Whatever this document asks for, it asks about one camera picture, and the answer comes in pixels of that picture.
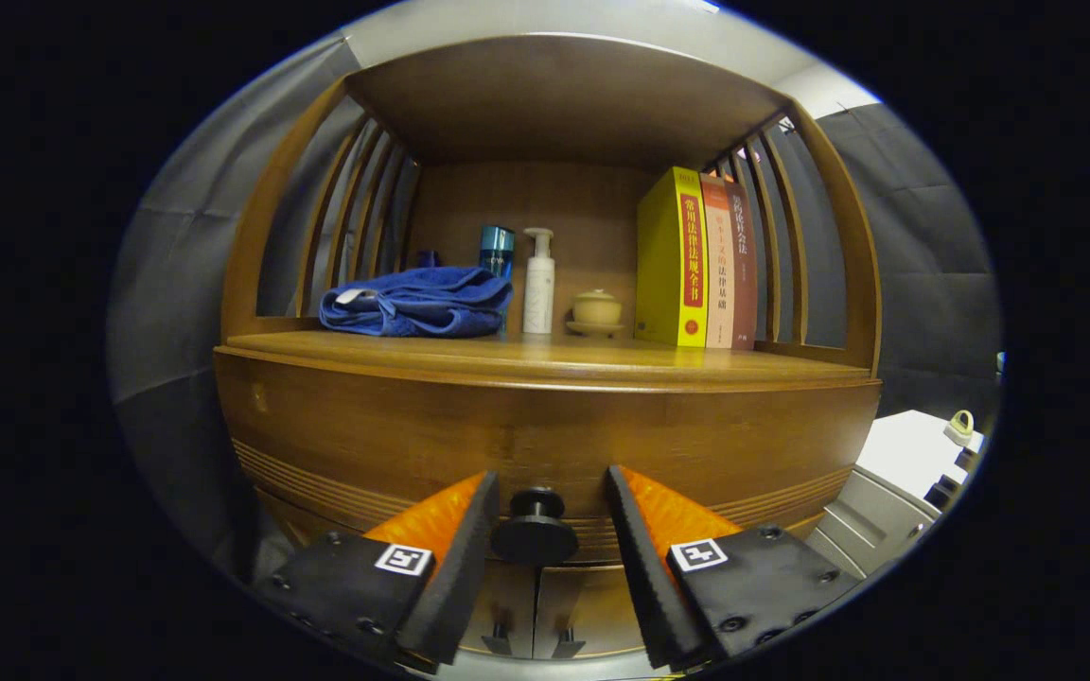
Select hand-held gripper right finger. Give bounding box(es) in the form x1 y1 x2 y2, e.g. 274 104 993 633
605 463 863 674

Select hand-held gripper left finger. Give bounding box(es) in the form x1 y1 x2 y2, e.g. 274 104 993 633
252 470 501 674

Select wooden drawer with black knob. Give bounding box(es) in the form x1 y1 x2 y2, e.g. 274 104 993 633
214 350 882 568

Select wooden cabinet door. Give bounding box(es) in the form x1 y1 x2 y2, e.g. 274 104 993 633
533 565 650 660
455 563 538 660

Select wooden countertop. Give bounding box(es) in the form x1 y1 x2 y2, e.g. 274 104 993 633
216 326 882 393

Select white side cabinet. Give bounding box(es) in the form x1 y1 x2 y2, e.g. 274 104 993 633
805 410 986 580

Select wooden cabinet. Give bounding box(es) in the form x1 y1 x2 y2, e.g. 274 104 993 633
214 33 885 663

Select beige lidded teacup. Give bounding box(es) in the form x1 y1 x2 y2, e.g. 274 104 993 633
566 288 626 339

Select blue folded towel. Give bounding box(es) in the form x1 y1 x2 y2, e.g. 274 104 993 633
319 266 515 339

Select white pump bottle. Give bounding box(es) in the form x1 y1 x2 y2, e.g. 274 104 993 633
521 227 556 335

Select dark red book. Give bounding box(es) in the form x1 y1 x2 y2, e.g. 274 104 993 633
725 180 759 352

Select orange and white book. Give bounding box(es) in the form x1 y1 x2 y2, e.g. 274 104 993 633
699 173 735 350

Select yellow book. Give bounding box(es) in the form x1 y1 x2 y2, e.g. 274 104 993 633
634 166 709 348

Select teal bottle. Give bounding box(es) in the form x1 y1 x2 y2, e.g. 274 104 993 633
479 225 516 280

